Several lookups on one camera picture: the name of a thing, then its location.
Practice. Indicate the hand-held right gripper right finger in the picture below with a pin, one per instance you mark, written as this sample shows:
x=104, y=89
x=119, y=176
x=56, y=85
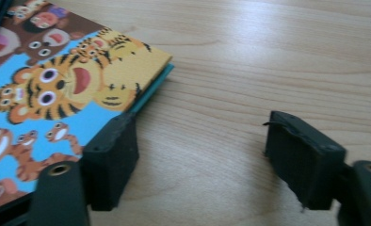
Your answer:
x=306, y=163

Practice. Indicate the light blue cartoon animal book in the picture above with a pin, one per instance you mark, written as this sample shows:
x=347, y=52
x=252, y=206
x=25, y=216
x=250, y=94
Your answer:
x=64, y=94

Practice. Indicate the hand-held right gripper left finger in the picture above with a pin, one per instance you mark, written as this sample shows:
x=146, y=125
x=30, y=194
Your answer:
x=108, y=163

